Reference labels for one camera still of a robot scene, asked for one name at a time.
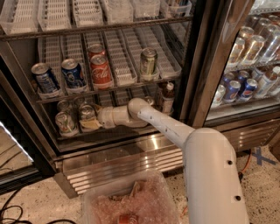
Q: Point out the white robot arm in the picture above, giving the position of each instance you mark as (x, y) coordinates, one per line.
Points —
(213, 189)

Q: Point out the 7up can bottom shelf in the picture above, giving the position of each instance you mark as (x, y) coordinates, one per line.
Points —
(86, 112)

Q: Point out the rear left silver can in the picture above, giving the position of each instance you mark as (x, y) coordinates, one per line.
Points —
(64, 106)

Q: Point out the front red coca-cola can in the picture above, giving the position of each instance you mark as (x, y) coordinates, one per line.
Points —
(100, 72)

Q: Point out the stainless steel fridge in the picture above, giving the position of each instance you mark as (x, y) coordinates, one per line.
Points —
(52, 30)

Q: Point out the glass fridge door right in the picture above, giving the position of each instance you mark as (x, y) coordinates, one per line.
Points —
(221, 21)

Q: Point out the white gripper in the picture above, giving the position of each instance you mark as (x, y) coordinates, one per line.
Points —
(105, 115)

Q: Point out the pepsi can behind glass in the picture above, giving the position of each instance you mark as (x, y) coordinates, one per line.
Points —
(232, 90)
(247, 89)

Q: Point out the clear plastic bin bubble wrap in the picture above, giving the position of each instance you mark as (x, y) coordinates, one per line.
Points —
(144, 196)

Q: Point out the green gold ginger ale can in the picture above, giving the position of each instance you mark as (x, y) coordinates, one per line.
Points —
(148, 63)

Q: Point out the white can behind glass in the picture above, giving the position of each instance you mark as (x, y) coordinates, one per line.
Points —
(221, 90)

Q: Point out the front left 7up can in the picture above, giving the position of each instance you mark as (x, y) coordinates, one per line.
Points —
(67, 125)

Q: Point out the rear silver can bottom shelf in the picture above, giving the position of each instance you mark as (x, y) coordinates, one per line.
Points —
(79, 101)

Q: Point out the left blue pepsi can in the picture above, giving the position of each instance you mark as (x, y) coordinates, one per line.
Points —
(47, 83)

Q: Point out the dark blue pepsi can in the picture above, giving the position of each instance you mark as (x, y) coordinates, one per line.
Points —
(73, 75)

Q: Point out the red coca-cola can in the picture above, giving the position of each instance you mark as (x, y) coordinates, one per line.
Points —
(100, 72)
(96, 49)

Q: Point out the rear red coca-cola can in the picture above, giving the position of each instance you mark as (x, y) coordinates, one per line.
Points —
(96, 49)

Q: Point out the red can in bin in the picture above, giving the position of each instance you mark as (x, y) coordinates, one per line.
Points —
(127, 219)

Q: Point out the open fridge door left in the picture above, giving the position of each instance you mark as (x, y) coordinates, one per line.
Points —
(25, 159)

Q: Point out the blue tape cross mark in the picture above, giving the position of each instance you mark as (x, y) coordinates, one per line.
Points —
(260, 158)

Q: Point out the brown glass bottle white label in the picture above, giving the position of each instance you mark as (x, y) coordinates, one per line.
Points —
(168, 95)

